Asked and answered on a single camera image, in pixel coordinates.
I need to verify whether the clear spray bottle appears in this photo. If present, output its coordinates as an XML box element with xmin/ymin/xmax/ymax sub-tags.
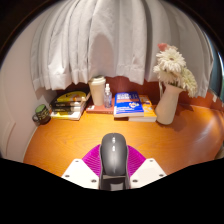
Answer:
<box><xmin>103</xmin><ymin>83</ymin><xmax>113</xmax><ymax>109</ymax></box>

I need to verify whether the white tumbler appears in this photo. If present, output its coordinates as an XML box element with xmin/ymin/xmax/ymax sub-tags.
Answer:
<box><xmin>88</xmin><ymin>75</ymin><xmax>107</xmax><ymax>107</ymax></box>

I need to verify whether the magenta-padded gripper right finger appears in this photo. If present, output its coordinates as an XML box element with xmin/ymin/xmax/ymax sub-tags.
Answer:
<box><xmin>125</xmin><ymin>144</ymin><xmax>168</xmax><ymax>190</ymax></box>

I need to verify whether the dark mug with green top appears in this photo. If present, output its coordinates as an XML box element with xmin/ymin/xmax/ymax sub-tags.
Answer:
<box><xmin>31</xmin><ymin>103</ymin><xmax>52</xmax><ymax>126</ymax></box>

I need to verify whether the white curtain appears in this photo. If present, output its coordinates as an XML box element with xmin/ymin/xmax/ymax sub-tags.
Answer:
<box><xmin>29</xmin><ymin>0</ymin><xmax>214</xmax><ymax>92</ymax></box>

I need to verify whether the white flower bouquet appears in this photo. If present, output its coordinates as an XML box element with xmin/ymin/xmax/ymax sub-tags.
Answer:
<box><xmin>152</xmin><ymin>42</ymin><xmax>199</xmax><ymax>99</ymax></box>

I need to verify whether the blue cover book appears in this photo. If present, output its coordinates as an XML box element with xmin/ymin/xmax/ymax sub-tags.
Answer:
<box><xmin>113</xmin><ymin>91</ymin><xmax>145</xmax><ymax>118</ymax></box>

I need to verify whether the black computer mouse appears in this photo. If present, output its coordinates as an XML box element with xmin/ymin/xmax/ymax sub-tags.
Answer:
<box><xmin>98</xmin><ymin>132</ymin><xmax>130</xmax><ymax>177</ymax></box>

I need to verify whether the yellow white book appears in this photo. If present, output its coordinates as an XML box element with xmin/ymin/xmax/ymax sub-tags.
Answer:
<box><xmin>49</xmin><ymin>110</ymin><xmax>84</xmax><ymax>121</ymax></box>

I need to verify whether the yellow black cover book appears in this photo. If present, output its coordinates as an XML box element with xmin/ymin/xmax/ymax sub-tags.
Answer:
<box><xmin>54</xmin><ymin>90</ymin><xmax>92</xmax><ymax>103</ymax></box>

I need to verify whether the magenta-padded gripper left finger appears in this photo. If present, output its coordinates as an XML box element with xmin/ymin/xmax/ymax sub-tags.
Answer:
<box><xmin>61</xmin><ymin>144</ymin><xmax>103</xmax><ymax>190</ymax></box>

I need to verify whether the white ceramic vase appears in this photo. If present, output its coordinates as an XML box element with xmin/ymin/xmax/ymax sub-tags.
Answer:
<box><xmin>154</xmin><ymin>83</ymin><xmax>184</xmax><ymax>126</ymax></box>

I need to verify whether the red book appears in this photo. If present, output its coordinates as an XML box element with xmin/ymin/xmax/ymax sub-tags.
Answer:
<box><xmin>85</xmin><ymin>103</ymin><xmax>115</xmax><ymax>115</ymax></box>

